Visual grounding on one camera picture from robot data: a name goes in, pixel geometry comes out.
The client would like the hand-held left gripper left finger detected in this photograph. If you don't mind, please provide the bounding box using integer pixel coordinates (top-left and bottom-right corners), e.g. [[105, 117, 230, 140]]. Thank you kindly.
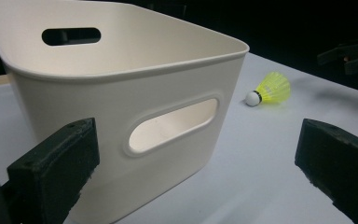
[[7, 117, 101, 224]]

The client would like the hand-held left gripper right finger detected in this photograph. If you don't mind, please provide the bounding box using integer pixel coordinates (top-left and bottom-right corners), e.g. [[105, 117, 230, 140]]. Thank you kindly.
[[294, 118, 358, 224]]

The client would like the yellow shuttlecock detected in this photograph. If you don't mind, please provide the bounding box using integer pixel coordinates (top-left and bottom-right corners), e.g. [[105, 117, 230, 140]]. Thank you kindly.
[[245, 71, 292, 107]]

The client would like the white plastic storage bin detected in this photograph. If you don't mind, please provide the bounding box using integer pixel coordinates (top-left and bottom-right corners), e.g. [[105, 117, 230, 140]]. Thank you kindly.
[[0, 0, 251, 224]]

